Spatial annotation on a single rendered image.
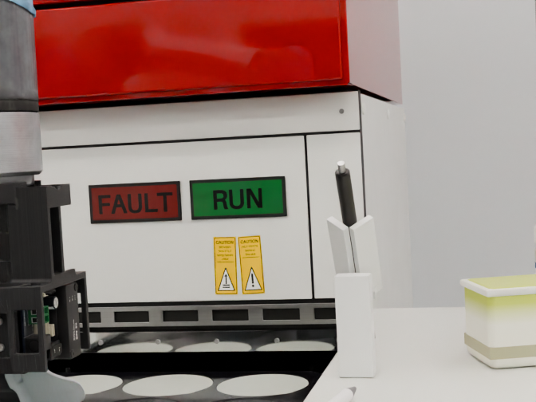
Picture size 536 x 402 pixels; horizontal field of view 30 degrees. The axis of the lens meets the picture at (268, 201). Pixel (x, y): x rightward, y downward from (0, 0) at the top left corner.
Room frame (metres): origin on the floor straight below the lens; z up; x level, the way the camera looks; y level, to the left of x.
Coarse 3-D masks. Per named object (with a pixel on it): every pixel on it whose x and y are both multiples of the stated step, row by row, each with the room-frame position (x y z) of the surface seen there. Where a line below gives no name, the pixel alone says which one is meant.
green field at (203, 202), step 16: (208, 192) 1.20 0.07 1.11; (224, 192) 1.20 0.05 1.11; (240, 192) 1.19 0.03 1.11; (256, 192) 1.19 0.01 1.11; (272, 192) 1.18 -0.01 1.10; (208, 208) 1.20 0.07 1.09; (224, 208) 1.20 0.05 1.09; (240, 208) 1.19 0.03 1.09; (256, 208) 1.19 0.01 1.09; (272, 208) 1.19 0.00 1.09
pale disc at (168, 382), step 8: (152, 376) 1.15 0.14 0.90; (160, 376) 1.15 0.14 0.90; (168, 376) 1.15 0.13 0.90; (176, 376) 1.14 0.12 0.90; (184, 376) 1.14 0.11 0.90; (192, 376) 1.14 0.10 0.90; (200, 376) 1.14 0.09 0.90; (128, 384) 1.12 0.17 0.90; (136, 384) 1.11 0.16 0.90; (144, 384) 1.11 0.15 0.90; (152, 384) 1.11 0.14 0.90; (160, 384) 1.11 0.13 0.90; (168, 384) 1.11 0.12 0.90; (176, 384) 1.10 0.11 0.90; (184, 384) 1.10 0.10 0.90; (192, 384) 1.10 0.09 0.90; (200, 384) 1.10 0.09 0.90; (208, 384) 1.10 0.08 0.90; (128, 392) 1.08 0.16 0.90; (136, 392) 1.08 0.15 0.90; (144, 392) 1.07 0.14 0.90; (152, 392) 1.07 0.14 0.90; (160, 392) 1.07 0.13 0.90; (168, 392) 1.07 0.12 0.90; (176, 392) 1.07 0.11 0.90; (184, 392) 1.07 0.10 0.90
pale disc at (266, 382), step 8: (248, 376) 1.12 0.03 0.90; (256, 376) 1.12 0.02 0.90; (264, 376) 1.12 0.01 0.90; (272, 376) 1.12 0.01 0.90; (280, 376) 1.12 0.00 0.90; (288, 376) 1.11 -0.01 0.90; (296, 376) 1.11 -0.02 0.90; (224, 384) 1.09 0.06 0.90; (232, 384) 1.09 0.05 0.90; (240, 384) 1.09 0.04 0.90; (248, 384) 1.09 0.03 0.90; (256, 384) 1.08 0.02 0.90; (264, 384) 1.08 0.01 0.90; (272, 384) 1.08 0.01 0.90; (280, 384) 1.08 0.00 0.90; (288, 384) 1.08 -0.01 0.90; (296, 384) 1.07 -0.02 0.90; (304, 384) 1.07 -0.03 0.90; (224, 392) 1.06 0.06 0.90; (232, 392) 1.05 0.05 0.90; (240, 392) 1.05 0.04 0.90; (248, 392) 1.05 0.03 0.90; (256, 392) 1.05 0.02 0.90; (264, 392) 1.05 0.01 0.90; (272, 392) 1.04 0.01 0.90; (280, 392) 1.04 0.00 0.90; (288, 392) 1.04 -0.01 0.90
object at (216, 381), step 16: (96, 400) 1.05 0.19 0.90; (112, 400) 1.05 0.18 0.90; (128, 400) 1.05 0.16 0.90; (144, 400) 1.04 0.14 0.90; (160, 400) 1.04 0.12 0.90; (176, 400) 1.03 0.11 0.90; (192, 400) 1.03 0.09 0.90; (208, 400) 1.02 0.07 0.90; (224, 400) 1.02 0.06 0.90; (240, 400) 1.02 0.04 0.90; (256, 400) 1.02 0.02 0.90; (272, 400) 1.01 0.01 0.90; (288, 400) 1.01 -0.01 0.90
